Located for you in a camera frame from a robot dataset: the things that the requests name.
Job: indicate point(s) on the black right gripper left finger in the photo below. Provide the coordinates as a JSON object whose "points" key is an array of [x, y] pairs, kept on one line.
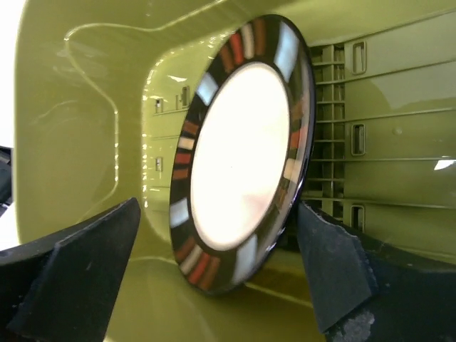
{"points": [[63, 286]]}

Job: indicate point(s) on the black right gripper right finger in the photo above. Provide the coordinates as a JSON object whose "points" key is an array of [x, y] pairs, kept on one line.
{"points": [[363, 289]]}

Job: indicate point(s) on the striped dark rim plate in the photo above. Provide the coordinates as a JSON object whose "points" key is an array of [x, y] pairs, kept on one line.
{"points": [[242, 154]]}

